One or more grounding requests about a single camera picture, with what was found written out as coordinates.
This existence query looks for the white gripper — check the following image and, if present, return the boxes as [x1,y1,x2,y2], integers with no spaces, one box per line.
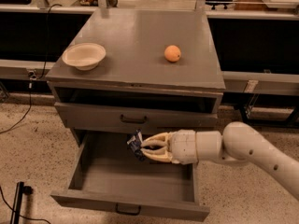
[141,130,197,165]

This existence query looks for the dark blue snack bar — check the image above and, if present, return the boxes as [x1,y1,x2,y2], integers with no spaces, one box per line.
[127,130,145,161]

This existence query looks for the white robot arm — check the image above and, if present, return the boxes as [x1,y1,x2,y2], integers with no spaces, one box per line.
[141,122,299,200]

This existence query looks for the closed grey drawer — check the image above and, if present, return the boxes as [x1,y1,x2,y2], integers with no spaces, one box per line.
[54,102,218,134]

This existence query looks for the open grey lower drawer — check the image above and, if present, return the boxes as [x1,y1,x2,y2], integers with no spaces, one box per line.
[51,132,209,222]

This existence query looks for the grey drawer cabinet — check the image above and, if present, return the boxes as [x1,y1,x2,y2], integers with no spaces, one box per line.
[46,8,225,142]

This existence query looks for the black table leg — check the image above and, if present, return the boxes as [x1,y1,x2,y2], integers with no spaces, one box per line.
[237,105,251,124]

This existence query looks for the orange fruit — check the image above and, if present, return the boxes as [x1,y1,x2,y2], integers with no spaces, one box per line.
[164,45,181,63]

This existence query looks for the white paper bowl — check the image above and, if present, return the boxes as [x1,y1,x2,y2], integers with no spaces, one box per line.
[62,43,107,71]

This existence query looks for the black stand bottom left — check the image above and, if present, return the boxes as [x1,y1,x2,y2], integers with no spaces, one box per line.
[9,182,33,224]

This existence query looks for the black drawer handle upper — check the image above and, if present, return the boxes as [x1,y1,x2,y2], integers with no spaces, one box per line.
[120,114,148,124]

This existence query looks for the black drawer handle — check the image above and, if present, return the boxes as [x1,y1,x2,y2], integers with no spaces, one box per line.
[115,203,141,216]
[120,114,148,124]

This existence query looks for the black drawer handle lower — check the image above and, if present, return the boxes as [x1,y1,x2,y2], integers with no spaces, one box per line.
[115,203,141,216]

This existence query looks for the black cable on floor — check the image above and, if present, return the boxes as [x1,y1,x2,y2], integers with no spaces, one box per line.
[0,3,63,135]

